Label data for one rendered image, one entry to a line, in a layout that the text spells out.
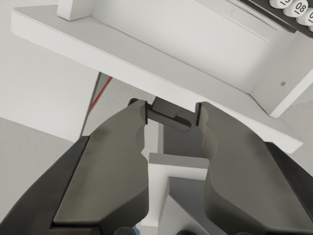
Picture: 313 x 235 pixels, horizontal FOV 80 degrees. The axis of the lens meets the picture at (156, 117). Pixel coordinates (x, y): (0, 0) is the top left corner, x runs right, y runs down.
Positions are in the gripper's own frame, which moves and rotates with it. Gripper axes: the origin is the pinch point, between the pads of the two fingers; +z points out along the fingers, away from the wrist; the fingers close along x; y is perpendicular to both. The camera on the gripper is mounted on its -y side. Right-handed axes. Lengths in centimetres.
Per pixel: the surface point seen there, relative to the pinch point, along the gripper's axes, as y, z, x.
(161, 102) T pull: 3.3, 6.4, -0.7
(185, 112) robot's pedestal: 33, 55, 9
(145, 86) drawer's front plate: 0.9, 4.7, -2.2
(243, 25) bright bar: -3.3, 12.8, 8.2
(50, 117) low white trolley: 15.3, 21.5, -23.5
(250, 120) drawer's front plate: 4.0, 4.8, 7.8
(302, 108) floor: 53, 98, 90
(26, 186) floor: 142, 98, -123
